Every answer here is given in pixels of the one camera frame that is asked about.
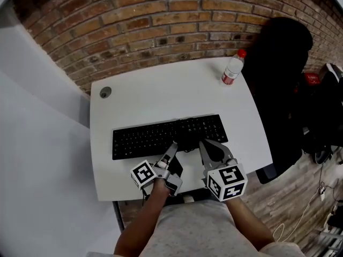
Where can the black office chair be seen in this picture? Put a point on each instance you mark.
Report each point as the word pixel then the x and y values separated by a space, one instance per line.
pixel 273 90

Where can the clear bottle with red cap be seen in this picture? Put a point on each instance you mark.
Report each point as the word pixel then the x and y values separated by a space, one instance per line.
pixel 232 69

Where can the black keyboard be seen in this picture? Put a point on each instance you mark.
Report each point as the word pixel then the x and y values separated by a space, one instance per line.
pixel 150 140

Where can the white desk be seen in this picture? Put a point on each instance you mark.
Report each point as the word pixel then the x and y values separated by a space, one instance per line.
pixel 166 100

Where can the black bags pile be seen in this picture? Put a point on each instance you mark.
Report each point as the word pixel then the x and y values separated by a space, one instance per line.
pixel 327 111

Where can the metal rack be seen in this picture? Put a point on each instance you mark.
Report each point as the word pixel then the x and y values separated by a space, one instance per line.
pixel 331 241

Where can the red box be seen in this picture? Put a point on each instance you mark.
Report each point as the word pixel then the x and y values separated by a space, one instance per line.
pixel 312 78

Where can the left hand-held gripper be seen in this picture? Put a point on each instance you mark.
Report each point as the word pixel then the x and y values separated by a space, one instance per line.
pixel 160 174

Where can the person's grey shirt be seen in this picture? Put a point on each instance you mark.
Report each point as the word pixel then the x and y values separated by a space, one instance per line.
pixel 198 231

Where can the grey metal desk leg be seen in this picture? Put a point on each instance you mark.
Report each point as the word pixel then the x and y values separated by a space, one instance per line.
pixel 119 215

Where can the person's left forearm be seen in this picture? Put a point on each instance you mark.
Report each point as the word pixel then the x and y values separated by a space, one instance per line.
pixel 144 218

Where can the white power adapter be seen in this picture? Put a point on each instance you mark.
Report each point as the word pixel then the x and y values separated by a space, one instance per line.
pixel 323 194

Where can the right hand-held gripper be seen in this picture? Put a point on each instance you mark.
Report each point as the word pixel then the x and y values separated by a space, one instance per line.
pixel 227 182

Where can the person's right forearm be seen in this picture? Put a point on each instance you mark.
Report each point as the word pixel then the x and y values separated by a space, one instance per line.
pixel 249 223

